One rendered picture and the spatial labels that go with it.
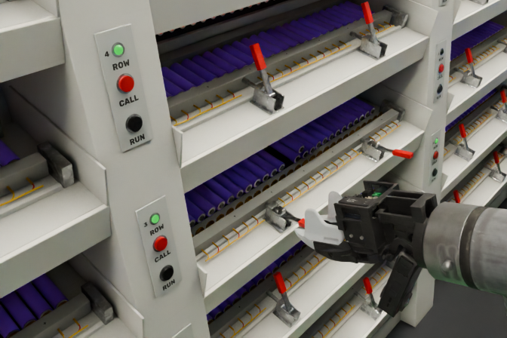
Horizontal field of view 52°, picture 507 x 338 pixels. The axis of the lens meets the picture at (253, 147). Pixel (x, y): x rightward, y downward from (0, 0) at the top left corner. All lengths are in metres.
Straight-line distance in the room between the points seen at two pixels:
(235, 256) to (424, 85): 0.53
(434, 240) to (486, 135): 0.97
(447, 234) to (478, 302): 0.93
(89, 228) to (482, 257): 0.40
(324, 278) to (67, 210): 0.57
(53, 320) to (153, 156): 0.23
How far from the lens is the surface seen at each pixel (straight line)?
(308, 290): 0.98
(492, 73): 1.44
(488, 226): 0.59
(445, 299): 1.51
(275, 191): 0.83
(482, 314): 1.49
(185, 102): 0.67
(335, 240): 0.71
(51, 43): 0.50
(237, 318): 0.91
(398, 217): 0.64
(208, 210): 0.79
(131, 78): 0.53
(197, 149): 0.63
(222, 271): 0.74
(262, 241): 0.78
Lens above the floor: 1.01
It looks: 26 degrees down
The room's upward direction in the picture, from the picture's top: 6 degrees counter-clockwise
